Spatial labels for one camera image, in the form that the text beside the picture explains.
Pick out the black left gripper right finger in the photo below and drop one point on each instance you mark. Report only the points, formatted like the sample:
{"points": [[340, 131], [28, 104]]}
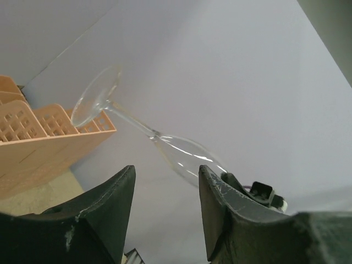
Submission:
{"points": [[241, 229]]}

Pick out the tall clear champagne flute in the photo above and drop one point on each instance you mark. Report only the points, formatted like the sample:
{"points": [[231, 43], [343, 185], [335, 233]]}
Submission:
{"points": [[183, 155]]}

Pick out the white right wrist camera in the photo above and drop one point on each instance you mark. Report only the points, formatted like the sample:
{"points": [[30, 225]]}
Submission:
{"points": [[266, 196]]}

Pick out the peach plastic organizer box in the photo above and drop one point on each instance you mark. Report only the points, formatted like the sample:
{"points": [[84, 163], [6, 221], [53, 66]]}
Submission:
{"points": [[38, 145]]}

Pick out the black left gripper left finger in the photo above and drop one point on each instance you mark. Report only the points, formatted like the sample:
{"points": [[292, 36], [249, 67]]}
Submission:
{"points": [[90, 228]]}

